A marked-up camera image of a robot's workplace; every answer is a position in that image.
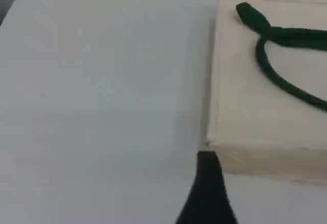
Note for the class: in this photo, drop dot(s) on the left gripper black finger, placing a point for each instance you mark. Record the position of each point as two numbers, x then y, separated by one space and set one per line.
208 196

